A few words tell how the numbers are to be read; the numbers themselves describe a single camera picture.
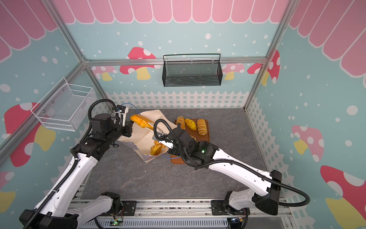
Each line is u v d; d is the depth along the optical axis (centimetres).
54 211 37
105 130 53
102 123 52
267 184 39
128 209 74
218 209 74
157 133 49
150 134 95
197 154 47
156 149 87
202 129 100
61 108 120
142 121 68
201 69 94
